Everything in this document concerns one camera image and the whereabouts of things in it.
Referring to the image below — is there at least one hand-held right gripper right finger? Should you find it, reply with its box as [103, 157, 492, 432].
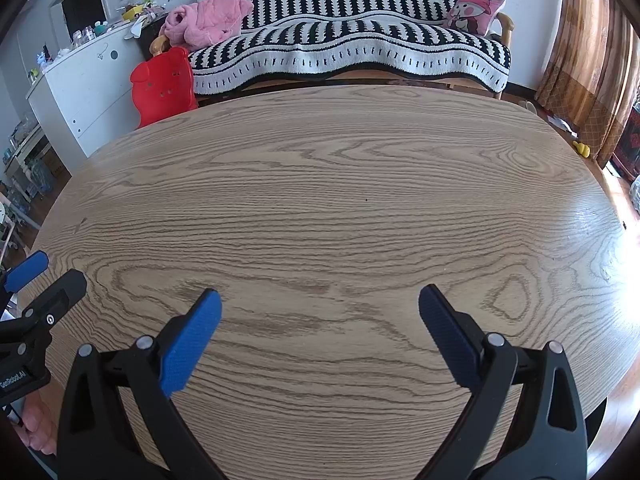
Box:
[418, 284, 588, 480]

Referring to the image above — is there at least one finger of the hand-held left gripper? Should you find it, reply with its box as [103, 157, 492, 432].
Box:
[0, 250, 51, 306]
[0, 269, 88, 356]

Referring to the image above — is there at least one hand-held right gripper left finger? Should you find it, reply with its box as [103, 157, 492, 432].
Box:
[57, 288, 223, 480]

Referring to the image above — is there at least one person's left hand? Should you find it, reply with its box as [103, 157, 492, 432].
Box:
[22, 395, 58, 456]

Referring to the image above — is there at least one pink white chair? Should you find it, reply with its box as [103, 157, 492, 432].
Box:
[0, 192, 41, 251]

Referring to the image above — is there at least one white shelving rack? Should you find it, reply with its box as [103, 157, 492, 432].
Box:
[0, 120, 51, 206]

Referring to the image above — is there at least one white cabinet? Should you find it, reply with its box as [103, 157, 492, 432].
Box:
[26, 24, 156, 158]

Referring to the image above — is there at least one red plastic chair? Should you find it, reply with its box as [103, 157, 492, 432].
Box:
[130, 46, 199, 130]

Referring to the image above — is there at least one cluster of small bottles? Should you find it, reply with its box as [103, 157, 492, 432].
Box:
[30, 20, 108, 78]

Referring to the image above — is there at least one dark red cabinet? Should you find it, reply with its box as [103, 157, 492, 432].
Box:
[612, 105, 640, 181]

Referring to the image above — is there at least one pink garment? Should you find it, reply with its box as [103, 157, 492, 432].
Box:
[159, 0, 255, 52]

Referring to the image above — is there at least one black white striped blanket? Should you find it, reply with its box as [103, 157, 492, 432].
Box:
[187, 0, 513, 95]

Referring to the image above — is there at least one brown curtain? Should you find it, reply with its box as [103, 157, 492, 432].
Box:
[535, 0, 640, 161]

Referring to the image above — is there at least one pink cartoon pillow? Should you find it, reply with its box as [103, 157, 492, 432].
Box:
[442, 0, 507, 37]

